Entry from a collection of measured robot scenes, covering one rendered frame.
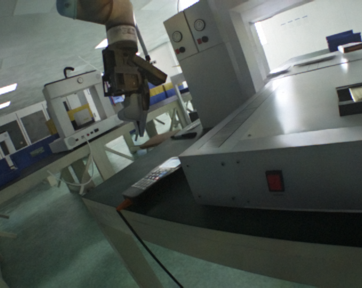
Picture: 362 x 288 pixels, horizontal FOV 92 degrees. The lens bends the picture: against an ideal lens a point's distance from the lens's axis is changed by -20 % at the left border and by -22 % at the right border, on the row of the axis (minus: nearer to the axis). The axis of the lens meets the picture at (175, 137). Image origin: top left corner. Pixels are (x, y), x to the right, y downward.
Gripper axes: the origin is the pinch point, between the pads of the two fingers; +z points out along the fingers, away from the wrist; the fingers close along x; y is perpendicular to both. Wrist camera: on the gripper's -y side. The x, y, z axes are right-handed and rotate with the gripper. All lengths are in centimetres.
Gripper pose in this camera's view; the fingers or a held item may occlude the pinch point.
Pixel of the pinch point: (141, 130)
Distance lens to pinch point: 51.9
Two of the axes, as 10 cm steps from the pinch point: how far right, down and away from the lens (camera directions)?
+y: -7.3, 1.6, -6.7
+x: 6.7, -0.7, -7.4
